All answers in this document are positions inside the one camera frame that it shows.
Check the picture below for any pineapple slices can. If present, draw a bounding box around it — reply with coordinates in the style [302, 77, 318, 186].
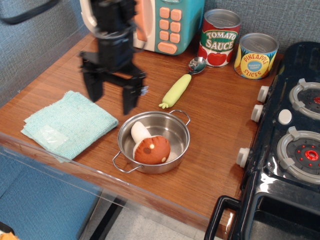
[234, 32, 279, 80]

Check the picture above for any teal toy microwave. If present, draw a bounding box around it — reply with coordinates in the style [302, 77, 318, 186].
[79, 0, 206, 56]

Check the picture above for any brown plush mushroom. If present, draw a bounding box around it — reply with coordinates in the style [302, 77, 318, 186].
[131, 121, 171, 165]

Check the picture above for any black cable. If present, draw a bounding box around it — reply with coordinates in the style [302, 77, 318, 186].
[0, 0, 61, 25]

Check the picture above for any light blue cloth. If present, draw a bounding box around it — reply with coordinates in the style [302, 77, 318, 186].
[21, 90, 119, 162]

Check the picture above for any tomato sauce can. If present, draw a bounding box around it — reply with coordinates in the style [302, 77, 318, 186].
[198, 8, 242, 67]

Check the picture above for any silver pot with handles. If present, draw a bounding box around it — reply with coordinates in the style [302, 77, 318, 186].
[112, 110, 191, 174]

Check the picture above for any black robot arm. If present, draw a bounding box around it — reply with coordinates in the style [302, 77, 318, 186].
[79, 0, 148, 115]

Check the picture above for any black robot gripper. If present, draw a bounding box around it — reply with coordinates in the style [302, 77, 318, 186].
[79, 29, 149, 115]

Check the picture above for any orange object at corner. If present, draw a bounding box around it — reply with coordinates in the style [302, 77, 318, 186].
[0, 222, 19, 240]

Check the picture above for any black toy stove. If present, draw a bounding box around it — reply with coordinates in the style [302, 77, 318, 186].
[204, 41, 320, 240]

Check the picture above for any spoon with green handle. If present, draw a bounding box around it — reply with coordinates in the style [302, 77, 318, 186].
[158, 56, 206, 109]

